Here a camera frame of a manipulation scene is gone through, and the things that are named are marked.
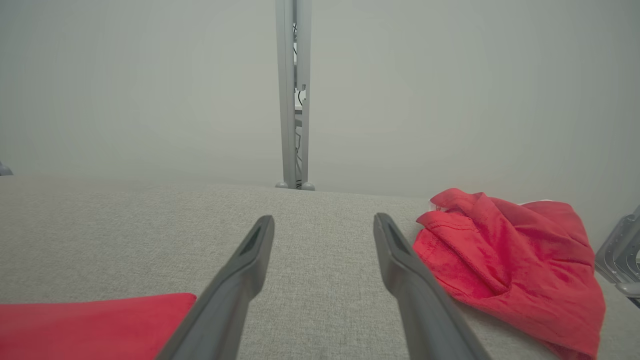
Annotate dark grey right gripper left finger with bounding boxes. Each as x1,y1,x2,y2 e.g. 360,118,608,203
156,215,276,360

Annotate grey metal partition post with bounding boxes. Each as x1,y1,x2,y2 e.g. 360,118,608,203
274,0,316,192

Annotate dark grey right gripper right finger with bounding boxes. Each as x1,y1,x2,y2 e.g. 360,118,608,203
372,212,493,360

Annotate grey perforated metal frame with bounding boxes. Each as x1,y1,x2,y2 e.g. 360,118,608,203
593,204,640,309

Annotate red shorts with white hem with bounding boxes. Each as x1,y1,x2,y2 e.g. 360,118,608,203
412,187,607,360

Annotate red Bulls jersey white sleeves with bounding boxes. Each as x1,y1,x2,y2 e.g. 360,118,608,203
0,292,198,360

